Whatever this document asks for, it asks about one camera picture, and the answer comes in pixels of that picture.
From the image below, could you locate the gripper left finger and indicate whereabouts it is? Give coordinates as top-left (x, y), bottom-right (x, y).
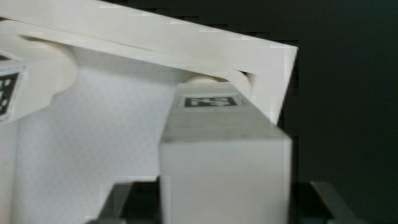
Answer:
top-left (85, 180), bottom-right (160, 224)

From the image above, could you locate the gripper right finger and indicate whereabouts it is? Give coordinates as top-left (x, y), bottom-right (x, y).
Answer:
top-left (290, 181), bottom-right (359, 224)

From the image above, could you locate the white desk top tray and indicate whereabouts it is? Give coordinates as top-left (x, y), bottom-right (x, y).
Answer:
top-left (0, 19), bottom-right (258, 224)

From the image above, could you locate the white desk leg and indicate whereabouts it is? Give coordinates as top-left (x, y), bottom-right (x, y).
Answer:
top-left (0, 35), bottom-right (78, 125)
top-left (160, 82), bottom-right (291, 224)

